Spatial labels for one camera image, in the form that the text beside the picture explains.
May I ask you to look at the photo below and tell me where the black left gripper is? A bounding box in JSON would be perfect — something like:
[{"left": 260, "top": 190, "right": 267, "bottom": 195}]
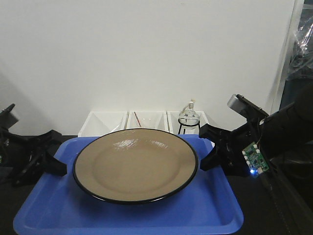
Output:
[{"left": 0, "top": 130, "right": 67, "bottom": 187}]

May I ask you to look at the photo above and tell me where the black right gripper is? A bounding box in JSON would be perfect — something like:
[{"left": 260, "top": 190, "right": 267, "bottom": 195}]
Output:
[{"left": 199, "top": 122, "right": 260, "bottom": 176}]

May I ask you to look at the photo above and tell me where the blue plastic tray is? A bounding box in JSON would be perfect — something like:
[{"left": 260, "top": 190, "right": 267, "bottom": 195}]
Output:
[{"left": 13, "top": 137, "right": 244, "bottom": 235}]

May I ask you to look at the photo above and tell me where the beige plate with black rim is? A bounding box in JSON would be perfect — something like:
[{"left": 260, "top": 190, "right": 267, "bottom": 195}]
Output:
[{"left": 72, "top": 129, "right": 199, "bottom": 205}]

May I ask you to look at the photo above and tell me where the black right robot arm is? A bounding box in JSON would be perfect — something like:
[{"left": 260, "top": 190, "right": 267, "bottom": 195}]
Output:
[{"left": 199, "top": 84, "right": 313, "bottom": 177}]

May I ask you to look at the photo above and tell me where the glass alcohol lamp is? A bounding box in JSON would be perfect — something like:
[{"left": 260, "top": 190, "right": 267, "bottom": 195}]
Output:
[{"left": 178, "top": 99, "right": 200, "bottom": 124}]

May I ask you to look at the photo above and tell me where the green circuit board right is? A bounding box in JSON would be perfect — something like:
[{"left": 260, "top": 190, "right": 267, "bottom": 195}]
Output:
[{"left": 242, "top": 142, "right": 269, "bottom": 177}]

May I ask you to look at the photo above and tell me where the right white storage bin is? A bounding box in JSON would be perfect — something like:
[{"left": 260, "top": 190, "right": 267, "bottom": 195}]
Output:
[{"left": 167, "top": 111, "right": 208, "bottom": 135}]

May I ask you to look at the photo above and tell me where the white storage bin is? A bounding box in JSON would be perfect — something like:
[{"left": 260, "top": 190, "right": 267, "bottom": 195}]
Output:
[
  {"left": 167, "top": 111, "right": 208, "bottom": 135},
  {"left": 78, "top": 111, "right": 128, "bottom": 137},
  {"left": 126, "top": 110, "right": 169, "bottom": 132}
]

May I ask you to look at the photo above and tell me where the left white storage bin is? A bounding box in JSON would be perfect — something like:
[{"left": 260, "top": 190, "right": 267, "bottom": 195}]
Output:
[{"left": 78, "top": 111, "right": 128, "bottom": 137}]

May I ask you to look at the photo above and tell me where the middle white storage bin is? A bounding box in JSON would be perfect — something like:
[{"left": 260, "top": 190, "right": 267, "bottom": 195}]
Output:
[{"left": 126, "top": 110, "right": 169, "bottom": 132}]

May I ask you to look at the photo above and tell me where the clear plastic wrap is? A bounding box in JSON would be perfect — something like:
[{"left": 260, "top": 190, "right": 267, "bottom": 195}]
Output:
[{"left": 287, "top": 4, "right": 313, "bottom": 81}]

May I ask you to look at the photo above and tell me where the black wire tripod stand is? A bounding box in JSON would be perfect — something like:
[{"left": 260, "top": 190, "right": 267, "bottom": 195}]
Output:
[{"left": 178, "top": 120, "right": 200, "bottom": 134}]

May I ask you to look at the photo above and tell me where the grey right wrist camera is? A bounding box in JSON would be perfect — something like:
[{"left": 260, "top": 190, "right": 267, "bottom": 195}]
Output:
[{"left": 227, "top": 94, "right": 246, "bottom": 115}]

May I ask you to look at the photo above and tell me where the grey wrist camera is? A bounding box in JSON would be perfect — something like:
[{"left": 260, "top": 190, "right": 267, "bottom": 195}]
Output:
[
  {"left": 227, "top": 94, "right": 246, "bottom": 115},
  {"left": 0, "top": 103, "right": 19, "bottom": 129}
]

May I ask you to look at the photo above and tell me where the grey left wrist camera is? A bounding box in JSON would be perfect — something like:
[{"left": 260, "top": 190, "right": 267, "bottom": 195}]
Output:
[{"left": 0, "top": 103, "right": 19, "bottom": 129}]

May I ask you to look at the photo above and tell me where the black braided cable right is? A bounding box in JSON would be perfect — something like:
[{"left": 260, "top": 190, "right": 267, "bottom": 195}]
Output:
[{"left": 259, "top": 171, "right": 313, "bottom": 235}]

